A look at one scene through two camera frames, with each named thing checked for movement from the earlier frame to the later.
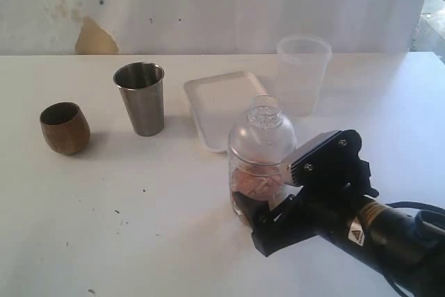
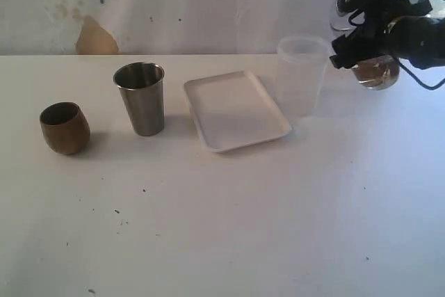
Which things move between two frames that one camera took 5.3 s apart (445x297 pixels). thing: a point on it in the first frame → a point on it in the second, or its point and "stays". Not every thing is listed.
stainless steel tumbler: [141, 85] stays
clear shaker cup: [257, 181] → [377, 73]
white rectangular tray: [219, 102] stays
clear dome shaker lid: [264, 137] → [338, 23]
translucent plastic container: [302, 62] stays
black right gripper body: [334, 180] → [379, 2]
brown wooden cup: [65, 128] stays
